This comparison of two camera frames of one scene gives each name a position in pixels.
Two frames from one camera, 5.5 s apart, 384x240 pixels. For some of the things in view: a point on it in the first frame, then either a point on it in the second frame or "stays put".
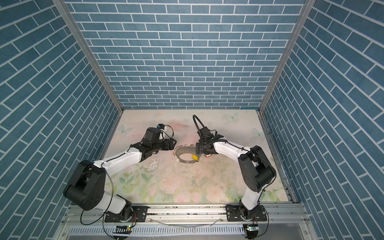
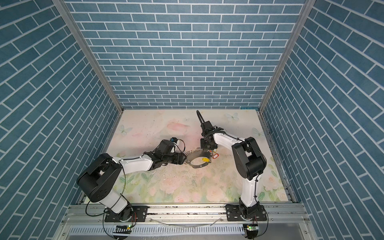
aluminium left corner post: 73,24 stays put
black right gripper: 199,147 -> 202,146
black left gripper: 171,146 -> 181,159
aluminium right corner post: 306,11 stays put
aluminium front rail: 90,214 stays put
